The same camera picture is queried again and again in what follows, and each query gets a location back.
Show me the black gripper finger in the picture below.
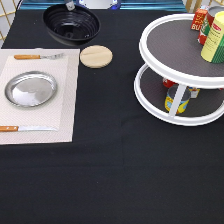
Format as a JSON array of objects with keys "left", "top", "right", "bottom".
[{"left": 65, "top": 0, "right": 75, "bottom": 11}]

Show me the black ribbed bowl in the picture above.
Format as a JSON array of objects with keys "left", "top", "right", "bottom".
[{"left": 43, "top": 4, "right": 101, "bottom": 46}]

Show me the silver metal plate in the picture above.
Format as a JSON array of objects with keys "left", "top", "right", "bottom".
[{"left": 4, "top": 71, "right": 57, "bottom": 107}]

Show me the white two-tier lazy Susan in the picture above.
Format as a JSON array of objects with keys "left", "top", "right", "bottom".
[{"left": 134, "top": 14, "right": 224, "bottom": 126}]

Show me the round wooden coaster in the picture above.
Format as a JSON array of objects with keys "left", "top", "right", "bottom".
[{"left": 80, "top": 45, "right": 113, "bottom": 68}]

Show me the beige woven placemat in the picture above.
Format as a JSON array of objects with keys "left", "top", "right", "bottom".
[{"left": 0, "top": 49, "right": 80, "bottom": 145}]

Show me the yellow blue can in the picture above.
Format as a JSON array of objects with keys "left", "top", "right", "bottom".
[{"left": 165, "top": 85, "right": 191, "bottom": 116}]

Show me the yellow green cylinder container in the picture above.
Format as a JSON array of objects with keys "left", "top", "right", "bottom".
[{"left": 201, "top": 11, "right": 224, "bottom": 63}]

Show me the black tablecloth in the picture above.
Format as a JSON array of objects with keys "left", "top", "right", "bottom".
[{"left": 0, "top": 10, "right": 224, "bottom": 224}]

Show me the wooden handled fork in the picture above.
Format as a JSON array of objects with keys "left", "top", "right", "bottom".
[{"left": 14, "top": 53, "right": 64, "bottom": 60}]

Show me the wooden handled knife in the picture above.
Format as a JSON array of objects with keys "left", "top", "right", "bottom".
[{"left": 0, "top": 126, "right": 57, "bottom": 132}]

